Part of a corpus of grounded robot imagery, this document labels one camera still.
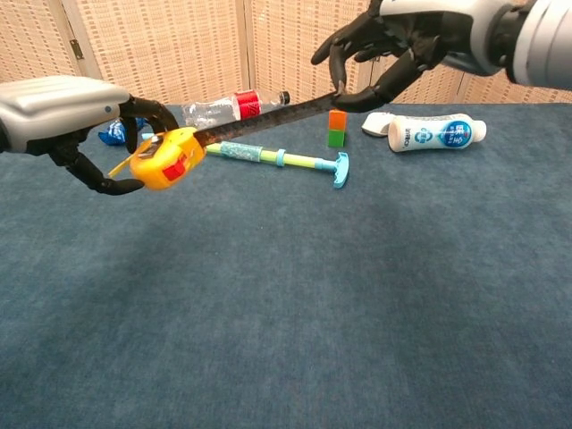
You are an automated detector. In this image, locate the clear bottle with red label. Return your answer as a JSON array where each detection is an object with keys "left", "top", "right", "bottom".
[{"left": 181, "top": 88, "right": 291, "bottom": 130}]

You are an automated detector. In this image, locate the yellow tape measure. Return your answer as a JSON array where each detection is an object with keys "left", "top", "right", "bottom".
[{"left": 106, "top": 91, "right": 348, "bottom": 192}]

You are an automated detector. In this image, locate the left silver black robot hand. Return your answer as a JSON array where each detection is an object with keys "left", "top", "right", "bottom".
[{"left": 0, "top": 74, "right": 180, "bottom": 197}]

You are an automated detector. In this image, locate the green and cyan toy pump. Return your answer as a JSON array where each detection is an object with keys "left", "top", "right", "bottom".
[{"left": 141, "top": 131, "right": 350, "bottom": 190}]

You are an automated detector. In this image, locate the white bottle with blue label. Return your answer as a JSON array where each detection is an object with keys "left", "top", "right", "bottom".
[{"left": 387, "top": 113, "right": 488, "bottom": 155}]

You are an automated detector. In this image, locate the blue snack packet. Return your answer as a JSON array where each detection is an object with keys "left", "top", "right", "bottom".
[{"left": 97, "top": 116, "right": 148, "bottom": 147}]

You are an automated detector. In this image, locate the blue felt table cover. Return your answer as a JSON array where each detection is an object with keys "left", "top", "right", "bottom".
[{"left": 0, "top": 103, "right": 572, "bottom": 429}]

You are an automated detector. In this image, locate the woven folding screen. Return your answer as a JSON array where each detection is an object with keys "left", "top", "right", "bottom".
[{"left": 0, "top": 0, "right": 572, "bottom": 113}]

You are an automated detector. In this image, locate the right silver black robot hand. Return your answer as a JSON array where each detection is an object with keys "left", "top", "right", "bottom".
[{"left": 310, "top": 0, "right": 510, "bottom": 115}]

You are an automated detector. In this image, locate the white computer mouse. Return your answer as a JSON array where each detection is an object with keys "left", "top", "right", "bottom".
[{"left": 360, "top": 111, "right": 397, "bottom": 139}]

